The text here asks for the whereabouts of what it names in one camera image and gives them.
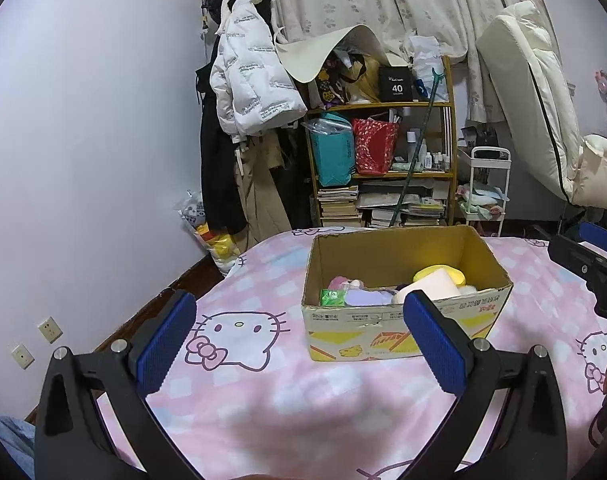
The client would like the row of small bottles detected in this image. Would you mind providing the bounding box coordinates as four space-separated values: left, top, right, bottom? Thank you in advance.
406 130 452 171

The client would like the teal bag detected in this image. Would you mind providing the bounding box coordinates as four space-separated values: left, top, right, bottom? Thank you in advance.
309 114 357 188

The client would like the red patterned bag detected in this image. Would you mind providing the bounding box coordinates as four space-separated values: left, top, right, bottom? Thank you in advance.
352 117 400 177

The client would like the black cardboard box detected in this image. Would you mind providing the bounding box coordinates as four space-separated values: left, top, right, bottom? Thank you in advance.
378 65 414 104

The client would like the clear plastic bag of toys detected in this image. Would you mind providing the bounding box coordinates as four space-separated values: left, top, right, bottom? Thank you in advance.
176 190 247 274

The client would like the pale patterned curtain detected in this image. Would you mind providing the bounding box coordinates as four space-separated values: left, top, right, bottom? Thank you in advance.
261 0 534 126

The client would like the white mattress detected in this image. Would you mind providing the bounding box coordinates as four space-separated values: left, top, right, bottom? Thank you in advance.
476 0 584 206

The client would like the cream foam sheet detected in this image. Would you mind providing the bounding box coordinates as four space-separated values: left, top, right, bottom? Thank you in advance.
276 25 389 84

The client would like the white plastic bag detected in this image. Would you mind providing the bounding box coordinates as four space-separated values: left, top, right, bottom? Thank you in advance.
406 35 447 101

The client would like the beige garment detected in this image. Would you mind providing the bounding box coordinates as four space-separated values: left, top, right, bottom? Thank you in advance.
234 132 294 247

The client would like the white puffer jacket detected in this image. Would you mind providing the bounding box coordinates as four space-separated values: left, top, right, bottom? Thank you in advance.
210 0 308 137

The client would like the person's jeans leg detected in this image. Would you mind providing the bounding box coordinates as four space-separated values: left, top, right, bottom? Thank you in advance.
0 410 37 480

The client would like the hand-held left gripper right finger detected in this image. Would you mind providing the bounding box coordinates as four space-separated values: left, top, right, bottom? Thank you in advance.
402 290 569 480

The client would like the white wall socket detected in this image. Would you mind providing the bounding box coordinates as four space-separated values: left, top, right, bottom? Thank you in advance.
11 344 35 369
38 316 63 344

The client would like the black coat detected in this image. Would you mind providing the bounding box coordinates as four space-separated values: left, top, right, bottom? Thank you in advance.
198 0 279 237

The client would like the yellow plush with clip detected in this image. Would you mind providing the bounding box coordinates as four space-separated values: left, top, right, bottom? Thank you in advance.
413 264 468 286

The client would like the brown tote bag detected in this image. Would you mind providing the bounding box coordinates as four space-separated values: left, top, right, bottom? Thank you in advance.
341 55 382 104

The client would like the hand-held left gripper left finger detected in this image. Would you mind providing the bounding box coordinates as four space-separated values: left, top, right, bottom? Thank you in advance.
34 289 204 480

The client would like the stack of books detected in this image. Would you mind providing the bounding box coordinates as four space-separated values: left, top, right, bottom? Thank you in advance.
316 185 450 229

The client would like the wooden shelf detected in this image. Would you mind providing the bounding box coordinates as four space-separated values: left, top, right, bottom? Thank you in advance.
303 55 457 229

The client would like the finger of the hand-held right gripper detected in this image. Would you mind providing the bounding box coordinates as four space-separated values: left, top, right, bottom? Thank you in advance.
578 221 607 257
548 233 607 282

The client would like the white trolley cart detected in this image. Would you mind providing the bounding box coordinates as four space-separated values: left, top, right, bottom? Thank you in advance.
456 146 512 239

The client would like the purple soft toy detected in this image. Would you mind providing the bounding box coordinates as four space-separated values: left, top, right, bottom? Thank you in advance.
343 287 399 307

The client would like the dark hanging garment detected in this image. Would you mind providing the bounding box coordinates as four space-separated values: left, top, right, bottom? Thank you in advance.
271 127 315 232

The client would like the cream foam block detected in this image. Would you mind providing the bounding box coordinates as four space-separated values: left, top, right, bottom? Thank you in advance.
392 269 461 306

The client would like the pink bear plush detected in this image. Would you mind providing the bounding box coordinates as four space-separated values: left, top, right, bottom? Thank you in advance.
328 275 367 292

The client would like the green pole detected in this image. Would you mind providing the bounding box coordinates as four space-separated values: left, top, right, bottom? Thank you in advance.
391 67 445 226

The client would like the cream quilted duvet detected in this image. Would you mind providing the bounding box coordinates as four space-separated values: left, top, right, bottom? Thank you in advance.
568 132 607 209

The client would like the printed cardboard box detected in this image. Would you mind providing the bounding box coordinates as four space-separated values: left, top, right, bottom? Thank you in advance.
302 225 514 362

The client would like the pink printed bed sheet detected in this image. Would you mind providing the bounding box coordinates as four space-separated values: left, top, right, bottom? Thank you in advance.
86 225 607 480

